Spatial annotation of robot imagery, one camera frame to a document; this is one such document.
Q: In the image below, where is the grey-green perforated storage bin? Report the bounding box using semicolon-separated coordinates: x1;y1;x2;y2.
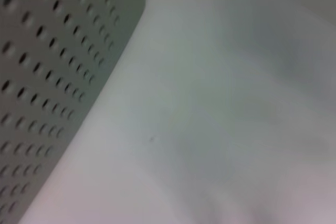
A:
0;0;149;224

